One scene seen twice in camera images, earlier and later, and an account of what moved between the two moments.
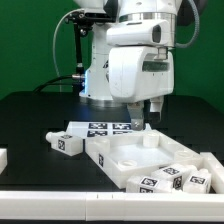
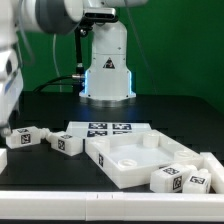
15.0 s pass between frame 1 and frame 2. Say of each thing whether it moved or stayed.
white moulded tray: stayed
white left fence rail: stayed
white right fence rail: stayed
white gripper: moved
